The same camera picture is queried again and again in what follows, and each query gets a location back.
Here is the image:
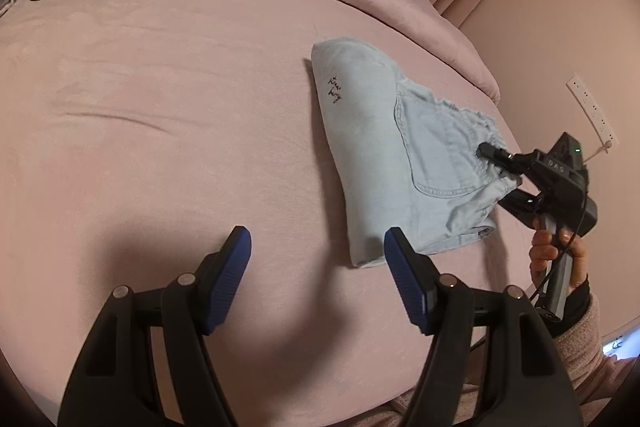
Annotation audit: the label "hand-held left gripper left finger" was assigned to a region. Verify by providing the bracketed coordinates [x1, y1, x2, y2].
[57, 226, 252, 427]

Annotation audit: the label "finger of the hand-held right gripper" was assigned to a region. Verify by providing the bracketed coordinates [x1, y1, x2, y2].
[496, 174, 546, 229]
[477, 142, 540, 176]

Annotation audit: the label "light blue strawberry pants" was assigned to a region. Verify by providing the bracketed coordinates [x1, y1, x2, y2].
[310, 37, 523, 269]

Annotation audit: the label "white wall socket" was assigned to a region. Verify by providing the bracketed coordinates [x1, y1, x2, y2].
[566, 74, 619, 154]

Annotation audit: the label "black cable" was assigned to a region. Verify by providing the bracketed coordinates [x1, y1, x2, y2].
[529, 179, 587, 308]

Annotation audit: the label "person's right forearm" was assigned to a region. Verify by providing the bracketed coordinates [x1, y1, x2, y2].
[545, 274, 640, 413]

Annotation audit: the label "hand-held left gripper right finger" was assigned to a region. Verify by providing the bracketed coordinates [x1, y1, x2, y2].
[384, 227, 583, 427]

